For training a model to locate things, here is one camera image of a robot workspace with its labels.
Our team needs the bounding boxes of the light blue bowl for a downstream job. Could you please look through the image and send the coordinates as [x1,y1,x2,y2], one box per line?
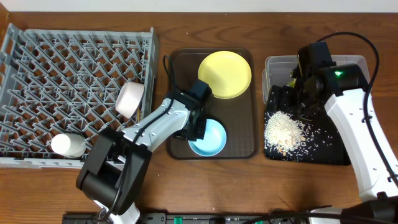
[188,119,227,157]

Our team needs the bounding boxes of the yellow round plate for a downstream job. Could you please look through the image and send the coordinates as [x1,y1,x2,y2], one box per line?
[198,51,252,99]

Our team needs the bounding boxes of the white bowl with food scraps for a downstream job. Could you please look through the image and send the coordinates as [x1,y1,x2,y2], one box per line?
[115,82,144,118]

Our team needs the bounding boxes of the white cup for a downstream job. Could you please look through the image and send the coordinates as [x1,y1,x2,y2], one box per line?
[50,133,86,158]

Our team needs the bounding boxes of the green snack wrapper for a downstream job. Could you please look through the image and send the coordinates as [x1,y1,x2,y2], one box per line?
[288,79,296,88]

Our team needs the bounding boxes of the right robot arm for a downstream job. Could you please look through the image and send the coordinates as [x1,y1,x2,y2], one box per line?
[295,42,397,223]

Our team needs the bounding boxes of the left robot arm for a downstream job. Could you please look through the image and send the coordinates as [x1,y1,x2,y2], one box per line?
[76,80,212,223]

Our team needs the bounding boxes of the clear plastic waste bin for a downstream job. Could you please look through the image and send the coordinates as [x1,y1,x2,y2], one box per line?
[262,55,371,104]

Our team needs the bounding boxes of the black waste tray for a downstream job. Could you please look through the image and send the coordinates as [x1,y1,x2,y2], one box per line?
[264,85,351,166]

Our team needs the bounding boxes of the grey plastic dishwasher rack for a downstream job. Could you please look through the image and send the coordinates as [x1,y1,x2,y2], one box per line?
[1,25,160,169]

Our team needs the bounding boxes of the dark brown serving tray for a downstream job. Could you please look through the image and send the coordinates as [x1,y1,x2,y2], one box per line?
[167,48,259,160]

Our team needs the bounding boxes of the spilled rice food scraps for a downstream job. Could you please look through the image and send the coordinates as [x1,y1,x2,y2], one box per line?
[264,111,320,156]

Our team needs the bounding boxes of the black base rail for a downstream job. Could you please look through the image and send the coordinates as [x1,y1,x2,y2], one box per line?
[62,212,343,224]

